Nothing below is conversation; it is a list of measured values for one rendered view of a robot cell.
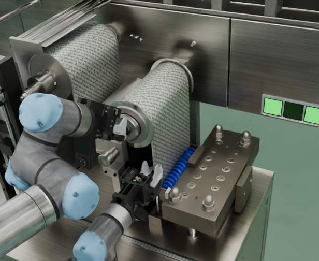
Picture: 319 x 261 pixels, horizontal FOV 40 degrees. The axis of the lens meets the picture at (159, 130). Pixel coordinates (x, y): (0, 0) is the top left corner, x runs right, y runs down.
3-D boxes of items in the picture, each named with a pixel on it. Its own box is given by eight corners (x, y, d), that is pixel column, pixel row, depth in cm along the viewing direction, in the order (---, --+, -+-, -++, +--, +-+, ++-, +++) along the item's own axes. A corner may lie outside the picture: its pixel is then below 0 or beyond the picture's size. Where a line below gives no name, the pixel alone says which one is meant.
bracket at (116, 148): (112, 226, 134) (98, 147, 116) (122, 212, 139) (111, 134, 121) (126, 231, 132) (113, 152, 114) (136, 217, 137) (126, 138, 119)
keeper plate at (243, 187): (234, 211, 135) (235, 185, 128) (244, 190, 142) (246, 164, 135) (242, 214, 134) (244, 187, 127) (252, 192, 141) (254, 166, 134)
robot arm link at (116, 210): (125, 240, 107) (98, 229, 110) (134, 227, 110) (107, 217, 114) (122, 218, 103) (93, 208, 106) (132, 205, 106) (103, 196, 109)
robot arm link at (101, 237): (73, 265, 103) (67, 241, 98) (99, 232, 111) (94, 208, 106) (101, 277, 100) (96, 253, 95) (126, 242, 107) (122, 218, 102)
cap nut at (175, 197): (167, 202, 123) (165, 190, 120) (172, 193, 125) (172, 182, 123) (178, 206, 121) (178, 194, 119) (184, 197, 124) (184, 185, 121)
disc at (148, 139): (109, 140, 123) (101, 95, 115) (109, 139, 124) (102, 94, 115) (155, 153, 117) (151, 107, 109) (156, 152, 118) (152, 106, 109)
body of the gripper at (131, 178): (154, 172, 113) (131, 202, 105) (156, 196, 118) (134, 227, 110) (129, 164, 116) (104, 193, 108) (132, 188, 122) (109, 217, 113)
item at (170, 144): (155, 191, 128) (150, 141, 117) (188, 146, 144) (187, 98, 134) (157, 192, 128) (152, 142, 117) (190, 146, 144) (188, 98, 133)
